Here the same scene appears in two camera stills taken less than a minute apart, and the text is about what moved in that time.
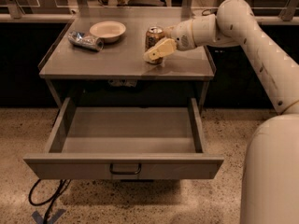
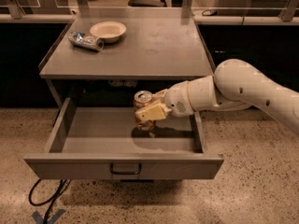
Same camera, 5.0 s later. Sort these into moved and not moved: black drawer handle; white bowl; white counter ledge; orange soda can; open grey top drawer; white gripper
Moved: orange soda can; white gripper
Not moved: black drawer handle; white bowl; open grey top drawer; white counter ledge
